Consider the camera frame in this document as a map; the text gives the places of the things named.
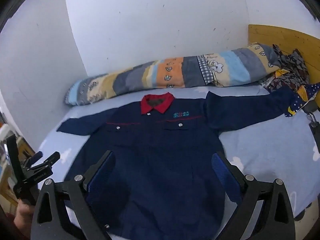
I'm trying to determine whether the navy star-print cloth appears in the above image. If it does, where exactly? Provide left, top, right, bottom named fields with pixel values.
left=285, top=82, right=320, bottom=118

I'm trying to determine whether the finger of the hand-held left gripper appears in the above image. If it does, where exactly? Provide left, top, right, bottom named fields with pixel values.
left=43, top=151, right=61, bottom=167
left=25, top=151, right=43, bottom=166

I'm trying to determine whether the wooden furniture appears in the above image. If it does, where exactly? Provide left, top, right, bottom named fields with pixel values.
left=0, top=122, right=35, bottom=205

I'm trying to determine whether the navy work jacket red collar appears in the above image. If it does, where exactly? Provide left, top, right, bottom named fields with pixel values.
left=57, top=92, right=298, bottom=240

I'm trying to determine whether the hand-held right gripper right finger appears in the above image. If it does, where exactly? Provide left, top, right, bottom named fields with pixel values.
left=211, top=151, right=297, bottom=240

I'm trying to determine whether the wooden headboard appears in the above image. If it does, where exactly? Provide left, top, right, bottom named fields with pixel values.
left=248, top=24, right=320, bottom=84

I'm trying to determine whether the rolled patchwork quilt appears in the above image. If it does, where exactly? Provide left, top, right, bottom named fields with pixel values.
left=64, top=42, right=283, bottom=106

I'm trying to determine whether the dark leaf-print cloth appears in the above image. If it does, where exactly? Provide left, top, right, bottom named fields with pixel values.
left=259, top=44, right=310, bottom=93

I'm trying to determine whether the black key bunch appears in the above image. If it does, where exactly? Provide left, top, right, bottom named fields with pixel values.
left=304, top=100, right=320, bottom=162

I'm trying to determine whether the person's left hand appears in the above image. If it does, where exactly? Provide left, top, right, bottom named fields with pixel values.
left=14, top=200, right=35, bottom=233

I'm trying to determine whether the light blue cloud-print bed sheet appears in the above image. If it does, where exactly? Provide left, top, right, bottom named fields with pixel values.
left=37, top=84, right=320, bottom=240

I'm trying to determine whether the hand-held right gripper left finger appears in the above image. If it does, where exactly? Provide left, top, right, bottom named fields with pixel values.
left=31, top=150, right=117, bottom=240

